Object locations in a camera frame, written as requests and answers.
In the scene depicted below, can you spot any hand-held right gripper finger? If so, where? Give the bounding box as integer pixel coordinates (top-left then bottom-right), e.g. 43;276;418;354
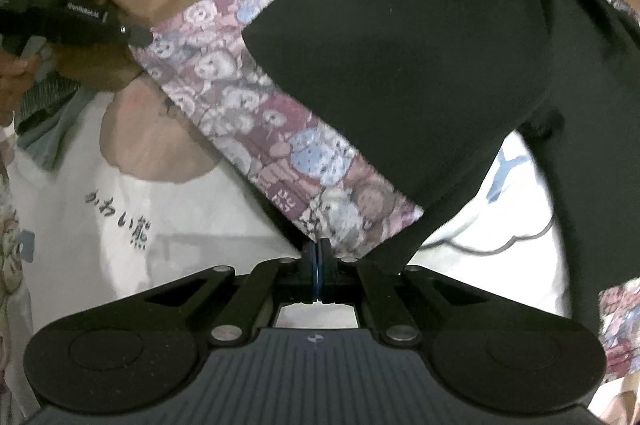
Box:
317;236;494;349
145;237;318;347

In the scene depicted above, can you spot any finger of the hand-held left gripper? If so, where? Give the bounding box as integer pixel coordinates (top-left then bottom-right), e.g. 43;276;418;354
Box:
116;22;155;49

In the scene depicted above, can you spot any person's left hand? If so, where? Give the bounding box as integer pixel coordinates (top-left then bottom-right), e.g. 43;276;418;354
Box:
0;51;46;127

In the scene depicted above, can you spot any grey blue cloth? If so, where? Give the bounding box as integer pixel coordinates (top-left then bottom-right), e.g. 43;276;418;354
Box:
15;75;109;172

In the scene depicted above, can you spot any white bear print blanket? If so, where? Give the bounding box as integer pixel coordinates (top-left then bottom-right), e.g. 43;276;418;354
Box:
0;0;640;425

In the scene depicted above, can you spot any black top with floral sleeves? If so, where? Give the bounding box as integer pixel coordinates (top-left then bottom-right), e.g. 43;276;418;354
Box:
127;0;640;381

